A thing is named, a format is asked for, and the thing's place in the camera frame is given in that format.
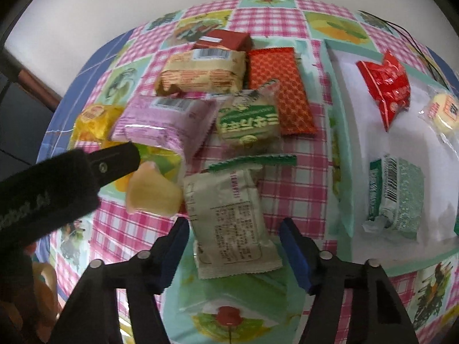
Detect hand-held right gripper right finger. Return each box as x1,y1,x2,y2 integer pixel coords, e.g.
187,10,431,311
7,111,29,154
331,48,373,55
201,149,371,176
279,218,420,344

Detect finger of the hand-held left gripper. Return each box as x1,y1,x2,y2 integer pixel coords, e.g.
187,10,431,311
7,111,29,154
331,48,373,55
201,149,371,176
86,142,141,187

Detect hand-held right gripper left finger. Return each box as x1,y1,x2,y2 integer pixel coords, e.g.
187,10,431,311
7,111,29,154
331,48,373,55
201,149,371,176
48,217,190,344

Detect yellow snack packet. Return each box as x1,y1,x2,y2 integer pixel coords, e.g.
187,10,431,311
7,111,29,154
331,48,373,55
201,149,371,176
70,104,124,148

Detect yellow jelly cup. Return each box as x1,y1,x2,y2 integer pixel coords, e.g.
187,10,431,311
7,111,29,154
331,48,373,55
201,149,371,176
125,162,184,218

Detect grey-beige snack packet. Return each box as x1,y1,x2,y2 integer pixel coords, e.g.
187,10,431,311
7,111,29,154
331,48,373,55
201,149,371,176
183,154,298,280

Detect green and white snack packet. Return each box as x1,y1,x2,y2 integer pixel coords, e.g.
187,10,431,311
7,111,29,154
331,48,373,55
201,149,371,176
362,154,425,241

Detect beige barcode snack packet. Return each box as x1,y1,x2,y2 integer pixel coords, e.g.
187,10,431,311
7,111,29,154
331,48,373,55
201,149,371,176
154,49,248,97

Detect white tray with teal rim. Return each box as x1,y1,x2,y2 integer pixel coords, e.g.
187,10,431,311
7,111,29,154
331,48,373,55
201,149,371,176
324,39,459,276

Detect red snack packet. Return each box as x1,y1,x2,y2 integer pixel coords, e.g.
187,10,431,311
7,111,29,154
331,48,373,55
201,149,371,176
356,50,411,132

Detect clear packet with white bun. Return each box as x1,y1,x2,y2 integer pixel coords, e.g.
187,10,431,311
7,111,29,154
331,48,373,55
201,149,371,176
418,86,459,144

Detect person's left hand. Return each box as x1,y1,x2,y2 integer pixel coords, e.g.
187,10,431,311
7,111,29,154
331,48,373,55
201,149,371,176
22,242,65,344

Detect yellow-green snack packet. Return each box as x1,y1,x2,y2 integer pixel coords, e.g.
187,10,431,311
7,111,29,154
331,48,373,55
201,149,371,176
108,141,184,194

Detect pink checked printed tablecloth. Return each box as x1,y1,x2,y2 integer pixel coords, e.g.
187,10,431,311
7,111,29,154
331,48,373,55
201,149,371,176
46,0,459,344

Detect pink snack packet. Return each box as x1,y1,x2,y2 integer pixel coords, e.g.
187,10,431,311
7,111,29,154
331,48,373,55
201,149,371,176
109,95,217,163

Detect dark cabinet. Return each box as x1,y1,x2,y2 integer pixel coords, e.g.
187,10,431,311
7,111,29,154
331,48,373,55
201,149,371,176
0,48,63,173

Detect green and beige snack packet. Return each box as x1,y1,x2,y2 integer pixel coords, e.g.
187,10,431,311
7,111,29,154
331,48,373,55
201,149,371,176
215,79,282,151

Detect dark red snack box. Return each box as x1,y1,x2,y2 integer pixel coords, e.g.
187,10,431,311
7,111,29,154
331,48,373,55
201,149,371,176
192,30,252,52

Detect orange-red patterned snack packet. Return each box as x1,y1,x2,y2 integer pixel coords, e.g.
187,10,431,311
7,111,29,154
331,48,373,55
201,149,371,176
247,47,318,137

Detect black cable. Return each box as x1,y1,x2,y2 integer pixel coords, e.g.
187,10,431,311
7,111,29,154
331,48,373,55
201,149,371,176
359,10,450,88

